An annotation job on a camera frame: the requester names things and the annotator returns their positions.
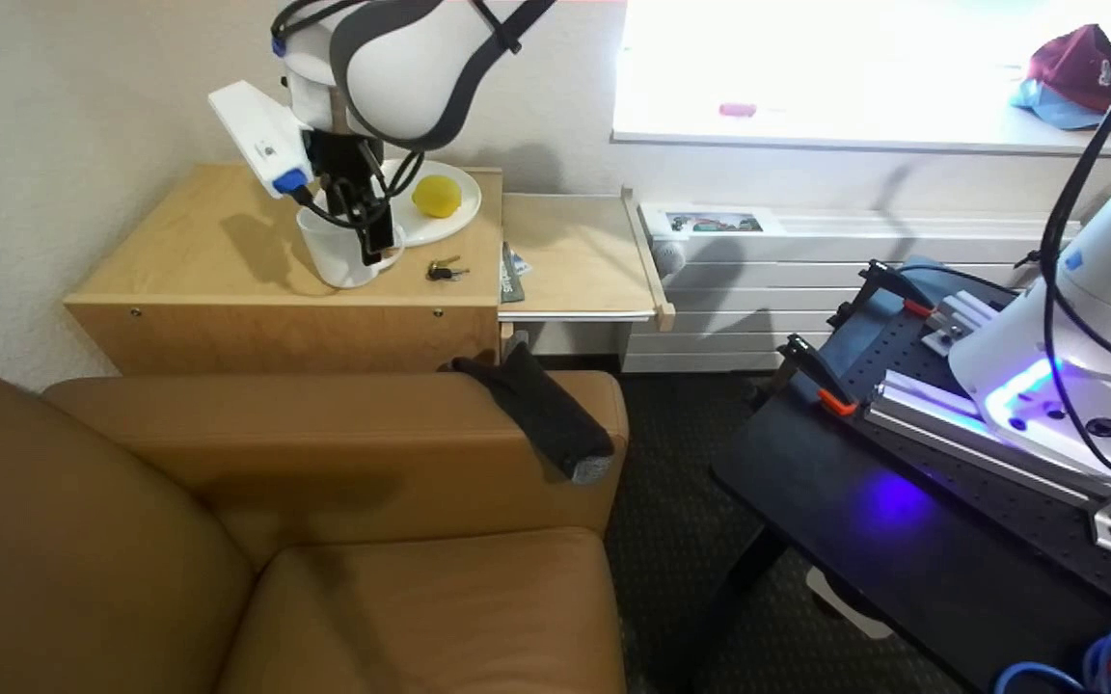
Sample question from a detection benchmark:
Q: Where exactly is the black robot table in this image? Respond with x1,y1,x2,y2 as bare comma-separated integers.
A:
709,258,1111,694

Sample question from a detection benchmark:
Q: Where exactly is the white wall radiator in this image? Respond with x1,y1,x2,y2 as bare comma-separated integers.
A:
537,195,1109,379

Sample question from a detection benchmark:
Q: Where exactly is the orange black clamp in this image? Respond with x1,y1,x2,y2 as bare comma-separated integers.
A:
856,258,960,329
777,331,868,429

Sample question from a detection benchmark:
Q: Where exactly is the white plate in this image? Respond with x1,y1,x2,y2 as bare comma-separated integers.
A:
378,159,485,250

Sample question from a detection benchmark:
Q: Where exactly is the white paper scrap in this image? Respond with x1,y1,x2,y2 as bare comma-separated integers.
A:
798,563,898,642

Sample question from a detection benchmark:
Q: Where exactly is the white windowsill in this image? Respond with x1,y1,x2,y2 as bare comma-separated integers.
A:
607,119,1111,163

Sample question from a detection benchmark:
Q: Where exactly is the light wooden nightstand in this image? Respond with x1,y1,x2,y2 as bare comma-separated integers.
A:
62,159,510,380

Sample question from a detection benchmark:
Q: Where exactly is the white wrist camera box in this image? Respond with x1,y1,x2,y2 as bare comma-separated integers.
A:
204,78,327,205

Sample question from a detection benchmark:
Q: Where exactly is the blue cable bundle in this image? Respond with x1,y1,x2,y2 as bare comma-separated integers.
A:
993,615,1111,694

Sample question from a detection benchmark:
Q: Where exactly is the white mug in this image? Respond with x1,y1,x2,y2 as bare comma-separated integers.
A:
292,200,405,294

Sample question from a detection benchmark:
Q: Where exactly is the small dark key bunch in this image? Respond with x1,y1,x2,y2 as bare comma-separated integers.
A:
421,255,470,284

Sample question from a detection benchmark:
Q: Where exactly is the yellow lemon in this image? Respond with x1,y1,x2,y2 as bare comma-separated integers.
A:
411,171,467,219

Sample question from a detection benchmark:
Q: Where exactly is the black base cable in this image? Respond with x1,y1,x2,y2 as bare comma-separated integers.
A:
1036,0,1111,494

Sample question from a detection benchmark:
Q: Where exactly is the black flat armrest object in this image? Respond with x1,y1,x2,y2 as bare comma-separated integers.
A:
453,334,619,482

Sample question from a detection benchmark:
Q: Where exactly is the aluminium mounting rail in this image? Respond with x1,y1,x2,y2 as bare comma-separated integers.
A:
859,366,1111,566

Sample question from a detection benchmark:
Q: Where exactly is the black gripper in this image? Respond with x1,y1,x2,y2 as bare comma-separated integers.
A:
301,128,402,268

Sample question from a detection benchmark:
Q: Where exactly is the brown leather armchair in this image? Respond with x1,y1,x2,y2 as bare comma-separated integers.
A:
0,349,632,694

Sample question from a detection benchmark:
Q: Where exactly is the maroon and blue cap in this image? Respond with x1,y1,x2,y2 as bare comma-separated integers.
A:
1011,20,1111,135

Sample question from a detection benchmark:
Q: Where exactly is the wooden pull-out nightstand shelf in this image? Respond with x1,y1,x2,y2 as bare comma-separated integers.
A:
497,183,681,338

